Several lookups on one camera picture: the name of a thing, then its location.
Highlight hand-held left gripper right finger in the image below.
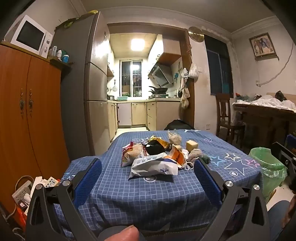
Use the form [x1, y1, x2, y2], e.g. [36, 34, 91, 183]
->
[194, 158, 270, 241]

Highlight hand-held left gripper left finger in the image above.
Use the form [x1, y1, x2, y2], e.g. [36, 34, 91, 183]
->
[25, 158, 103, 241]

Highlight gold and blue snack bag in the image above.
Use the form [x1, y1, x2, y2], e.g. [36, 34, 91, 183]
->
[148, 135, 170, 150]

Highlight green lined trash bin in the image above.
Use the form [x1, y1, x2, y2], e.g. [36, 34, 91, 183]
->
[248, 147, 287, 204]

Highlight person's left hand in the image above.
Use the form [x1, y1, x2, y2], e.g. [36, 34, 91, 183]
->
[114, 226, 139, 241]

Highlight white face mask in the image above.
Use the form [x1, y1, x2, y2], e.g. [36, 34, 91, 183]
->
[181, 148, 195, 171]

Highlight yellow sponge block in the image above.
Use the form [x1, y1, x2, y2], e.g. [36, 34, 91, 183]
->
[186, 140, 199, 152]

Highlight orange snack bag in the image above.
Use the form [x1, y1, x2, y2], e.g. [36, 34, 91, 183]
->
[170, 144, 186, 167]

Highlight blue checked star tablecloth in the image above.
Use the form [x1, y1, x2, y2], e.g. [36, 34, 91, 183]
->
[54, 129, 264, 234]

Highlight red snack bag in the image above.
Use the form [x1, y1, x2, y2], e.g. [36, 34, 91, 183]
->
[121, 142, 148, 167]

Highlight clear plastic bag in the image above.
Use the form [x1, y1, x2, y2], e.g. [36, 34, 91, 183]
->
[168, 130, 182, 145]

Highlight white mailer bag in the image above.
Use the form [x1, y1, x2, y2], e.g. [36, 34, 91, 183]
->
[128, 153, 179, 180]

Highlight black crumpled item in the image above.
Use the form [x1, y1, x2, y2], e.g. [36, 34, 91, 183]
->
[146, 141, 166, 156]

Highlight large black bag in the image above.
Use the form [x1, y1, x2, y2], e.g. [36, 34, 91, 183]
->
[164, 120, 195, 131]

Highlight short white power strip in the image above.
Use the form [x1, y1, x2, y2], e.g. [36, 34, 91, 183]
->
[12, 181, 33, 202]

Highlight dark wooden chair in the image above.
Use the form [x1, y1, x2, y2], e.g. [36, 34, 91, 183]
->
[215, 93, 245, 143]

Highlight person's leg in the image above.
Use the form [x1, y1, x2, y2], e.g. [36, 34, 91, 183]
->
[268, 200, 296, 241]

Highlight beige kitchen base cabinets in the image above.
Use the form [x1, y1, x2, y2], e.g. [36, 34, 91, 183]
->
[107, 98, 182, 142]

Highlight dark wooden table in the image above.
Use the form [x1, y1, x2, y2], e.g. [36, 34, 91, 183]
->
[232, 102, 296, 151]

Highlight orange wooden wardrobe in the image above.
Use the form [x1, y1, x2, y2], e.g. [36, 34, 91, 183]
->
[0, 44, 71, 218]

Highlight hanging kitchen cloths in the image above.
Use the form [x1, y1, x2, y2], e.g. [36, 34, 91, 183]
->
[180, 68, 190, 109]

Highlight white cloth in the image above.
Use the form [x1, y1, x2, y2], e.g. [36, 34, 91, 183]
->
[233, 95, 296, 110]

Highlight black wok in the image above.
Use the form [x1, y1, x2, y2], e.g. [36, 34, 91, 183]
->
[149, 86, 168, 94]

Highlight grey refrigerator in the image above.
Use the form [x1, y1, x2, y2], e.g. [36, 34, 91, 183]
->
[52, 11, 110, 160]

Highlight hanging white plastic bag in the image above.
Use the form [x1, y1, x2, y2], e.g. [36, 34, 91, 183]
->
[188, 63, 199, 79]

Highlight kitchen window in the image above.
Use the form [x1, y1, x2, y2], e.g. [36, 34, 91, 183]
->
[120, 60, 142, 96]

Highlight dark room window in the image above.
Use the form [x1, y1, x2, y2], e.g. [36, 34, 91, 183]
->
[203, 34, 234, 98]

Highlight steel range hood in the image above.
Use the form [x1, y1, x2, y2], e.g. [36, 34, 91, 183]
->
[148, 64, 174, 86]

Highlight square ceiling light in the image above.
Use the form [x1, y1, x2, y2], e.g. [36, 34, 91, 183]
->
[131, 38, 145, 51]

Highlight framed elephant picture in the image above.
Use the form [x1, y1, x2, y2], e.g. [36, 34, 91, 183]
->
[249, 32, 278, 59]

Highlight white microwave oven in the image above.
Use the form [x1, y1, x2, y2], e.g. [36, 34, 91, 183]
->
[10, 15, 53, 58]

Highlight yellow green bag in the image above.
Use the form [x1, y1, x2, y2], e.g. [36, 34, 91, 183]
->
[57, 10, 99, 29]

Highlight kitchen wall cabinet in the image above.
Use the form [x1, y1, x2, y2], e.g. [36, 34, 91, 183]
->
[157, 35, 182, 65]
[107, 46, 115, 77]

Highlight white wall cable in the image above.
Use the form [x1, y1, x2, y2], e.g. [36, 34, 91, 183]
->
[255, 45, 293, 87]

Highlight gold wall clock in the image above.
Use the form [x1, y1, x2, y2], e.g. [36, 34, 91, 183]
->
[188, 26, 204, 42]

